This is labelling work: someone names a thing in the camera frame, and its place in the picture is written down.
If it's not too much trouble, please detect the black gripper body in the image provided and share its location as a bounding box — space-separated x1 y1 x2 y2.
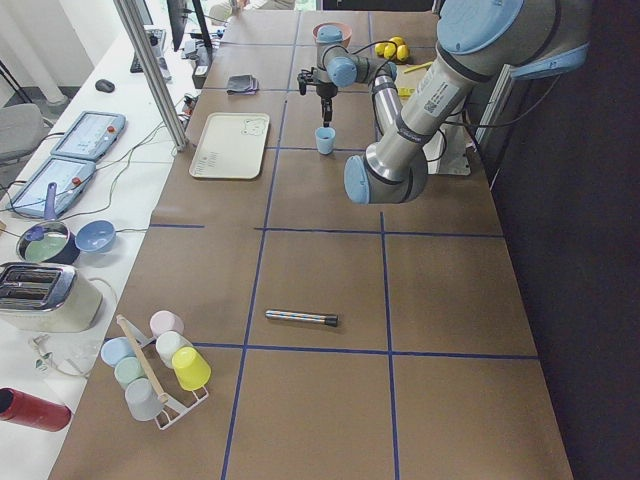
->
297 67 337 99

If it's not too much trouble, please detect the steel muddler with black cap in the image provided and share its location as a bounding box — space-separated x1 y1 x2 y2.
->
265 309 339 327

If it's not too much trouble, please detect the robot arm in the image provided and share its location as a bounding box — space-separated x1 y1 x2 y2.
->
297 1 593 204

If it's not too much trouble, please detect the light blue plastic cup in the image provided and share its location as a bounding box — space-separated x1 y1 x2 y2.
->
315 127 336 155

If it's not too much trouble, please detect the pink bowl of ice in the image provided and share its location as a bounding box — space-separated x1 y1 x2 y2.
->
312 22 352 47

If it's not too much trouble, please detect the pink cup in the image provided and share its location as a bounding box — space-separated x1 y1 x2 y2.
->
149 310 184 338

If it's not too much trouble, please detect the white cup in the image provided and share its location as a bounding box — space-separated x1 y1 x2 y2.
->
155 330 192 370

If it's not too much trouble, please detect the yellow cup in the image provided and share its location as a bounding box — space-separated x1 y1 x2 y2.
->
171 346 212 391

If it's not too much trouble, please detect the blue cup on rack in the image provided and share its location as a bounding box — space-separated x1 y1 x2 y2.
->
100 337 135 368

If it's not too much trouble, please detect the mint green cup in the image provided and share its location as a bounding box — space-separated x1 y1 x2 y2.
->
114 357 146 390

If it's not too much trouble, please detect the white cup rack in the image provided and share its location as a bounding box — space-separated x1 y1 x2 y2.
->
116 314 210 431

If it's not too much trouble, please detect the grey cup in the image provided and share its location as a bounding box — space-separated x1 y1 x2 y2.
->
125 378 163 421

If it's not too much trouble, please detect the yellow lemon top right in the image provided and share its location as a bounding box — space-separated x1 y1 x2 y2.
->
374 42 386 56

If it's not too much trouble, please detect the yellow lemon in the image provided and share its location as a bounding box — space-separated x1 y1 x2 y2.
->
396 45 410 62
374 42 386 56
389 36 405 47
383 44 397 60

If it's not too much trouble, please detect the yellow lemon bottom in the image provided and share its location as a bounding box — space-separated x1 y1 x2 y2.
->
383 44 397 60

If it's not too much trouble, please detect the grey folded cloth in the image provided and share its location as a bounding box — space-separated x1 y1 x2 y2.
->
226 74 259 95

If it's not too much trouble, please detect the yellow lemon middle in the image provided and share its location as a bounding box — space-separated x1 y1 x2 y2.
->
396 45 410 62

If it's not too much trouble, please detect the wooden cutting board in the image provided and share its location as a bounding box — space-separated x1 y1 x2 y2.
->
395 65 429 101

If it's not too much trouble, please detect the yellow lemon top left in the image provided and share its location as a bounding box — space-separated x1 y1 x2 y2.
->
389 36 405 47

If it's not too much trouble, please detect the cream bear serving tray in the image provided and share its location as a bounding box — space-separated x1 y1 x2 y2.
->
189 112 270 180

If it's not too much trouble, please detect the yellow plastic knife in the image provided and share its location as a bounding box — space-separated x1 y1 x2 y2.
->
403 61 434 74

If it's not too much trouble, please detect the black computer mouse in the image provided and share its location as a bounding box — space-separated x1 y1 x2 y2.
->
95 79 115 93

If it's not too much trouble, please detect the far teach pendant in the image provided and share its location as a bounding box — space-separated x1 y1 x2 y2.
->
51 111 126 162

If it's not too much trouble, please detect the teach pendant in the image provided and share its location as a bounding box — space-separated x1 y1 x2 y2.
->
7 156 96 218
51 111 126 162

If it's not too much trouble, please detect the blue bowl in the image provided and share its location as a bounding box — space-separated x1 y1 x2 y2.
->
75 220 116 253

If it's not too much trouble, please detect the near teach pendant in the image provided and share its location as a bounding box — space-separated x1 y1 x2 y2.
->
7 156 96 218

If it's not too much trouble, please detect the blue saucepan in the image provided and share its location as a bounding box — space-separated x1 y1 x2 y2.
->
16 182 80 265

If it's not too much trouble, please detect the cream toaster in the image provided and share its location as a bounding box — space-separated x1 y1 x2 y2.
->
1 262 102 333

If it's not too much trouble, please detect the red cylinder bottle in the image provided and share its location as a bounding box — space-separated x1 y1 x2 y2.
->
1 387 72 432

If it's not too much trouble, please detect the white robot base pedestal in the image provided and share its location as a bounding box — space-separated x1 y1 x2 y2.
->
423 125 471 176

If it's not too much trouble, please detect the aluminium frame post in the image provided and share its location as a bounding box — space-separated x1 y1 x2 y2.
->
114 0 188 152

